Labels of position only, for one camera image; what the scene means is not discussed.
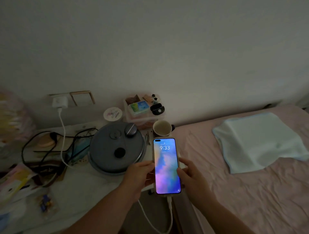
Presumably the person's right hand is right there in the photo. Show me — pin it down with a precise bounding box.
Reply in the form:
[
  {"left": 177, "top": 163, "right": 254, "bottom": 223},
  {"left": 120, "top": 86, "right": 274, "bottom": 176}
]
[{"left": 177, "top": 158, "right": 212, "bottom": 203}]

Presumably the person's left hand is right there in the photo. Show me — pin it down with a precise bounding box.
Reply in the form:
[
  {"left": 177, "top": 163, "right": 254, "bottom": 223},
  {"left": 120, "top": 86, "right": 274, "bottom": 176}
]
[{"left": 120, "top": 160, "right": 155, "bottom": 199}]

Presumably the smartphone with lit screen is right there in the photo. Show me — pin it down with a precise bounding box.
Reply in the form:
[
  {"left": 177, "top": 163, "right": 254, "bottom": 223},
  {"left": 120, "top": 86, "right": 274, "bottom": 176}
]
[{"left": 153, "top": 138, "right": 182, "bottom": 195}]

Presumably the person's right forearm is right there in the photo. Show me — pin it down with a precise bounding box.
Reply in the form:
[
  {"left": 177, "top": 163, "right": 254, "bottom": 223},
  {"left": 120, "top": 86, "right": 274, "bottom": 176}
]
[{"left": 193, "top": 193, "right": 256, "bottom": 234}]

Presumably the person's left forearm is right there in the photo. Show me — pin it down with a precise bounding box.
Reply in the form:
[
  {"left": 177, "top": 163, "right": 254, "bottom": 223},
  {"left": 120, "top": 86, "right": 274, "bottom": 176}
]
[{"left": 63, "top": 185, "right": 136, "bottom": 234}]

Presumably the round grey lidded appliance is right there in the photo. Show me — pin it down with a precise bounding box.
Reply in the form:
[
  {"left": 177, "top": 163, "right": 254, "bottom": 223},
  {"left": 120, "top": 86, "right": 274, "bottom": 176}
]
[{"left": 87, "top": 121, "right": 147, "bottom": 176}]

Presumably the small grey oval case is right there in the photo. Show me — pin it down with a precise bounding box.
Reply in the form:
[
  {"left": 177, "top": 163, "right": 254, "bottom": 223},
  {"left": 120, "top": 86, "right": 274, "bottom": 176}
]
[{"left": 124, "top": 123, "right": 138, "bottom": 138}]

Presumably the beige ceramic mug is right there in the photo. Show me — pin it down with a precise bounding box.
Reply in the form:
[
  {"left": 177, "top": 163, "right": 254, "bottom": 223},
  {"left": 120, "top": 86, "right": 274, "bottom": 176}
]
[{"left": 153, "top": 120, "right": 176, "bottom": 137}]

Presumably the clear plastic storage box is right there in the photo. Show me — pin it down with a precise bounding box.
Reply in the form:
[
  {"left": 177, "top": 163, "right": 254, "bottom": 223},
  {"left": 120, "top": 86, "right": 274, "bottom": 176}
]
[{"left": 123, "top": 94, "right": 163, "bottom": 131}]

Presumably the black open earbud case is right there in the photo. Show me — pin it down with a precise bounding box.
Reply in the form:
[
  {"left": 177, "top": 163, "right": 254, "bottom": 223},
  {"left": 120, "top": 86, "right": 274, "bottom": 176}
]
[{"left": 150, "top": 103, "right": 165, "bottom": 116}]

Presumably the green and blue card packet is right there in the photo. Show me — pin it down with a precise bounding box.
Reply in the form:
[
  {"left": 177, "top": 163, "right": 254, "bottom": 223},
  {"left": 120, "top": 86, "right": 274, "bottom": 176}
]
[{"left": 128, "top": 101, "right": 150, "bottom": 114}]

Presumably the round white lidded jar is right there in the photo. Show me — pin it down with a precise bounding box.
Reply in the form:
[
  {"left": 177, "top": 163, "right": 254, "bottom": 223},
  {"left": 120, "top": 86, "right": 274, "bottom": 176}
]
[{"left": 103, "top": 107, "right": 123, "bottom": 121}]

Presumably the pink bed sheet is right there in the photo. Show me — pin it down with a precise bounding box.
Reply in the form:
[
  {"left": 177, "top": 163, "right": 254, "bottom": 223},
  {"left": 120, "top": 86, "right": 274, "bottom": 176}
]
[{"left": 173, "top": 104, "right": 309, "bottom": 234}]

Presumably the light blue face mask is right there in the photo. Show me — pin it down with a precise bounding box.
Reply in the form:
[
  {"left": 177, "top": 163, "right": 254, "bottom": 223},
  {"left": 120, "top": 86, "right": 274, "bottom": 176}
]
[{"left": 67, "top": 138, "right": 91, "bottom": 165}]

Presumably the light blue folded towel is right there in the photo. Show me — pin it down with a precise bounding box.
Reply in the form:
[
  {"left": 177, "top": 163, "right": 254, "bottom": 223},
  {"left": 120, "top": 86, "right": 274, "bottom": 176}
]
[{"left": 212, "top": 112, "right": 309, "bottom": 174}]

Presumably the round beige powder puff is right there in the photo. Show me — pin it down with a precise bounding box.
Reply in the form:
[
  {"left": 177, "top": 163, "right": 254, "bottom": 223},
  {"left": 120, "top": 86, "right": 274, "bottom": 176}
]
[{"left": 39, "top": 137, "right": 56, "bottom": 148}]

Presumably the clear bag with small items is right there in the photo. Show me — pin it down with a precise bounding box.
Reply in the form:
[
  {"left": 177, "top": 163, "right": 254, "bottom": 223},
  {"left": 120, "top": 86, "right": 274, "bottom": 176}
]
[{"left": 34, "top": 190, "right": 60, "bottom": 217}]

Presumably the colourful paper booklet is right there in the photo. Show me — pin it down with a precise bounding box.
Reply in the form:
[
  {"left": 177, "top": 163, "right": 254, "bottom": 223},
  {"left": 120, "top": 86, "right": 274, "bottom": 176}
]
[{"left": 0, "top": 163, "right": 37, "bottom": 208}]

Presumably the pastel patterned fabric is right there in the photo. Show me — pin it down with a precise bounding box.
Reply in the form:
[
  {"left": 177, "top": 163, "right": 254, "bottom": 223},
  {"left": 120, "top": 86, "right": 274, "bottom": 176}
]
[{"left": 0, "top": 86, "right": 37, "bottom": 159}]

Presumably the white charging cable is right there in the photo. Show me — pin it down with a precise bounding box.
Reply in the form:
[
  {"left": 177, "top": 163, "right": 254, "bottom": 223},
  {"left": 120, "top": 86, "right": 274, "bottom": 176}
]
[{"left": 57, "top": 108, "right": 173, "bottom": 234}]

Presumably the gold-framed wall socket plate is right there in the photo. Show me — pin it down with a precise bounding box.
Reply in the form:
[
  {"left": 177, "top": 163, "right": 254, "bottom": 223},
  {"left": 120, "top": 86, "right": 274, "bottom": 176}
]
[{"left": 70, "top": 91, "right": 95, "bottom": 106}]

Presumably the black cable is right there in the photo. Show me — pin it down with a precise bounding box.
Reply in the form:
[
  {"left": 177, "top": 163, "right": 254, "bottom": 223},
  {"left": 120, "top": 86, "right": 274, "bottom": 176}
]
[{"left": 21, "top": 128, "right": 98, "bottom": 174}]

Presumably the white wall charger plug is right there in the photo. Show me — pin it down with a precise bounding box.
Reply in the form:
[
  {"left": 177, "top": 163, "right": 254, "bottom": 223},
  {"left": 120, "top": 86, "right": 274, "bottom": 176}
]
[{"left": 52, "top": 96, "right": 69, "bottom": 109}]

